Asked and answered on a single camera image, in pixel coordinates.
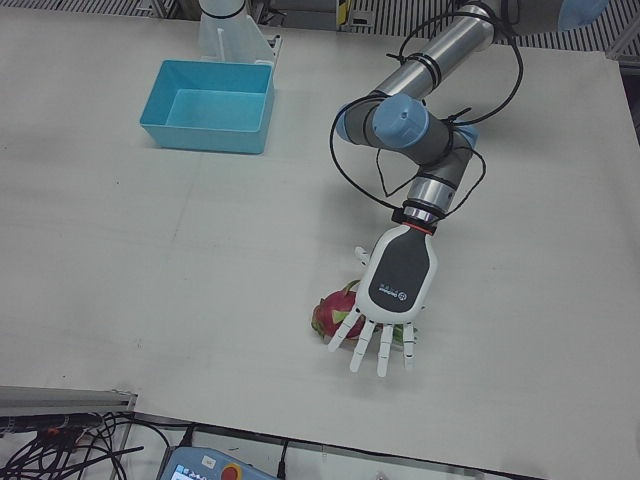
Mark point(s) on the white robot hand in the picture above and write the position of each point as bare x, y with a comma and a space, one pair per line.
400, 275

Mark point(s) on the pink dragon fruit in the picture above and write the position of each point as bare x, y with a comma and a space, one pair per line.
330, 310

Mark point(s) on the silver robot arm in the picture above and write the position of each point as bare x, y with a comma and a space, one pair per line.
450, 45

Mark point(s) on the light blue plastic bin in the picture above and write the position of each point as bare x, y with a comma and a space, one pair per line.
200, 140

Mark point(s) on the black USB hub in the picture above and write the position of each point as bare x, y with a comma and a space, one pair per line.
40, 422

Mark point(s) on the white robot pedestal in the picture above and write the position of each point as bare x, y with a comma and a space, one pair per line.
225, 35

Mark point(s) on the aluminium frame rail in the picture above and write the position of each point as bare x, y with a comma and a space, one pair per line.
625, 40

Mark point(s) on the aluminium profile post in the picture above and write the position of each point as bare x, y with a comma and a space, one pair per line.
60, 397

